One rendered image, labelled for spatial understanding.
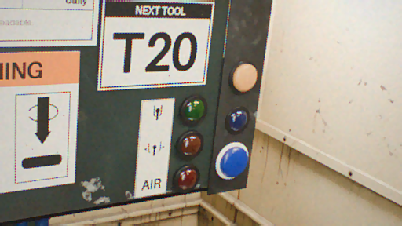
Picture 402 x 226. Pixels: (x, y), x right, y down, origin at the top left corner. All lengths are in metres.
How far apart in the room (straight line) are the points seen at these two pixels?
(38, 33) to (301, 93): 1.13
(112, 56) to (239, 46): 0.12
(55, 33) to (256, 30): 0.18
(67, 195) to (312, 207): 1.11
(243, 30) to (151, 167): 0.14
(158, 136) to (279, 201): 1.15
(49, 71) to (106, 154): 0.09
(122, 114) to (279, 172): 1.16
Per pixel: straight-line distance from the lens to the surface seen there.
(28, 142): 0.43
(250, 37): 0.50
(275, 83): 1.56
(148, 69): 0.45
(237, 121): 0.51
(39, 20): 0.41
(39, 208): 0.46
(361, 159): 1.36
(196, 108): 0.48
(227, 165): 0.52
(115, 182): 0.47
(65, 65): 0.42
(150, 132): 0.47
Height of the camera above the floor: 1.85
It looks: 17 degrees down
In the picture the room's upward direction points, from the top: 6 degrees clockwise
